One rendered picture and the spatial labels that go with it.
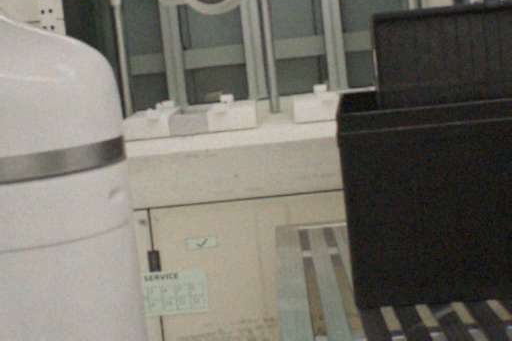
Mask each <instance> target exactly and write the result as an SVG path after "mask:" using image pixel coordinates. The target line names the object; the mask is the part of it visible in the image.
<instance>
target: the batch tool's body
mask: <svg viewBox="0 0 512 341"><path fill-rule="evenodd" d="M420 3H421V6H420ZM450 5H452V0H406V10H411V9H421V8H430V7H440V6H450ZM0 7H1V8H2V9H3V10H4V11H5V12H7V13H8V14H9V15H11V16H12V17H13V18H15V19H17V20H19V21H22V22H24V23H27V24H30V25H33V26H36V27H39V28H42V27H43V26H46V28H47V30H49V31H52V32H55V33H59V34H62V35H65V36H68V37H70V38H73V39H75V40H78V41H80V42H82V43H84V44H86V45H88V46H90V47H91V48H93V49H95V50H96V51H97V52H99V53H100V54H101V55H102V56H103V57H104V58H105V59H106V60H107V62H108V64H109V65H110V67H111V69H112V72H113V75H114V78H115V82H116V86H117V89H118V95H119V100H120V106H121V114H122V121H123V120H124V119H126V118H128V117H130V116H131V115H133V114H135V113H137V112H138V111H136V105H135V97H134V88H133V79H132V70H131V62H130V53H129V44H128V35H127V27H126V18H125V9H124V1H123V0H0ZM258 8H259V17H260V27H261V36H262V45H263V55H264V64H265V73H266V83H267V92H268V98H260V99H256V100H257V109H258V120H257V127H252V128H242V129H233V130H223V131H213V132H204V133H194V134H184V135H175V136H165V137H155V138H146V139H135V140H125V146H126V156H127V162H128V171H129V179H130V188H131V197H132V206H134V210H137V209H147V208H157V207H167V206H177V205H188V204H198V203H208V202H218V201H228V200H239V199H249V198H259V197H269V196H279V195H289V194H300V193H310V192H321V190H331V189H341V188H343V184H342V175H341V165H340V155H339V148H338V147H337V139H336V130H337V126H336V119H330V120H321V121H311V122H300V123H295V120H294V116H293V113H292V106H291V97H290V96H291V95H288V96H279V94H278V84H277V75H276V65H275V56H274V46H273V37H272V28H271V18H270V9H269V0H258ZM49 9H52V13H50V14H49V13H48V10H49ZM41 10H44V11H45V14H41ZM51 25H53V26H54V30H51V29H50V26H51ZM150 216H151V224H152V233H153V242H154V250H155V252H153V246H152V237H151V228H150V219H149V211H148V210H140V211H134V218H135V227H136V235H137V244H138V252H139V261H140V270H141V274H145V273H155V272H166V271H177V270H188V269H198V268H205V277H206V286H207V295H208V304H209V312H200V313H189V314H178V315H167V316H162V321H163V329H164V338H165V341H278V317H277V283H276V249H275V226H283V225H294V224H304V223H315V222H326V221H337V220H346V214H345V205H344V194H343V190H335V191H325V193H314V194H303V195H293V196H283V197H273V198H263V199H252V200H242V201H232V202H222V203H212V204H201V205H191V206H181V207H171V208H161V209H150ZM211 235H217V238H218V245H219V248H214V249H206V250H198V251H190V252H187V251H186V244H185V239H187V238H195V237H203V236H211ZM334 269H335V273H336V275H335V276H337V277H336V280H337V284H338V287H339V291H340V294H341V298H342V302H343V305H344V309H345V312H346V316H347V320H348V323H349V327H350V329H351V333H359V332H363V329H362V326H361V323H360V320H359V318H358V315H357V312H356V308H355V306H354V302H353V299H352V298H353V296H352V293H351V290H350V287H349V283H348V280H347V277H346V274H345V271H344V268H343V267H334ZM305 277H306V283H307V290H308V297H309V303H310V310H311V316H312V323H313V330H314V336H315V337H324V336H327V334H326V329H325V324H324V319H323V314H322V309H321V303H320V298H319V293H318V288H317V283H316V278H315V272H314V269H310V270H305Z"/></svg>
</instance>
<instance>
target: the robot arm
mask: <svg viewBox="0 0 512 341"><path fill-rule="evenodd" d="M160 1H161V3H162V4H164V5H165V6H174V5H183V4H188V5H189V6H190V7H192V8H193V9H195V10H196V11H199V12H201V13H204V14H221V13H225V12H228V11H230V10H232V9H234V8H235V7H237V6H238V5H239V4H240V3H241V2H242V1H243V0H160ZM0 341H149V337H148V330H147V321H146V313H145V304H144V295H143V287H142V278H141V270H140V261H139V252H138V244H137V235H136V227H135V218H134V206H132V197H131V188H130V179H129V171H128V162H127V156H126V146H125V137H124V129H123V121H122V114H121V106H120V100H119V95H118V89H117V86H116V82H115V78H114V75H113V72H112V69H111V67H110V65H109V64H108V62H107V60H106V59H105V58H104V57H103V56H102V55H101V54H100V53H99V52H97V51H96V50H95V49H93V48H91V47H90V46H88V45H86V44H84V43H82V42H80V41H78V40H75V39H73V38H70V37H68V36H65V35H62V34H59V33H55V32H52V31H49V30H46V29H43V28H39V27H36V26H33V25H30V24H27V23H24V22H22V21H19V20H17V19H15V18H13V17H12V16H11V15H9V14H8V13H7V12H5V11H4V10H3V9H2V8H1V7H0Z"/></svg>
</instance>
